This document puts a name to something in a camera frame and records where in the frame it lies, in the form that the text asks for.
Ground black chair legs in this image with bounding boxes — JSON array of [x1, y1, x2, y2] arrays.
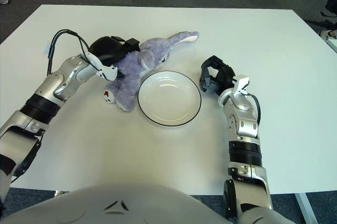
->
[[305, 10, 337, 28]]

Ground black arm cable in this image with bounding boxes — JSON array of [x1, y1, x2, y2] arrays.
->
[[10, 29, 107, 182], [247, 93, 262, 122]]

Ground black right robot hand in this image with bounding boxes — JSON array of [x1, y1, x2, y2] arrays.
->
[[199, 55, 236, 95]]

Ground white shoe with dark ankle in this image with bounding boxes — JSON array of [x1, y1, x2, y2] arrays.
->
[[319, 29, 337, 40]]

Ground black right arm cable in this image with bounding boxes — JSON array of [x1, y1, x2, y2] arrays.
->
[[247, 93, 262, 122]]

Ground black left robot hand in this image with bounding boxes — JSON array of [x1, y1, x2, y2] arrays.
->
[[88, 35, 140, 79]]

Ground black bag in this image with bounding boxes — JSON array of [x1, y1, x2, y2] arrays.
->
[[325, 0, 337, 15]]

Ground white table leg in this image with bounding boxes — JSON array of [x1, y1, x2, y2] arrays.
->
[[294, 193, 319, 224]]

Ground purple plush rabbit doll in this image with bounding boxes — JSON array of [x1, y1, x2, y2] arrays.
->
[[102, 31, 200, 113]]

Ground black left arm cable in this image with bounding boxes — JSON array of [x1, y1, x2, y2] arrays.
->
[[10, 29, 107, 182]]

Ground white plate with black rim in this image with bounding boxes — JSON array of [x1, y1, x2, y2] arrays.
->
[[137, 70, 203, 128]]

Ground grey robot torso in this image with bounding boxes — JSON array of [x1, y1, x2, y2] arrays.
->
[[0, 183, 290, 224]]

